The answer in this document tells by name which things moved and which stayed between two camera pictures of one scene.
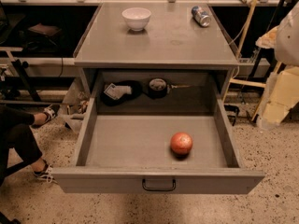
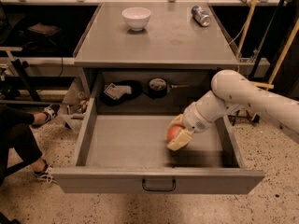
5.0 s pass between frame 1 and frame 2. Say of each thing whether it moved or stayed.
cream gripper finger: moved
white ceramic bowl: stayed
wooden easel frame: stayed
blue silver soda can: stayed
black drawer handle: stayed
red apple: moved
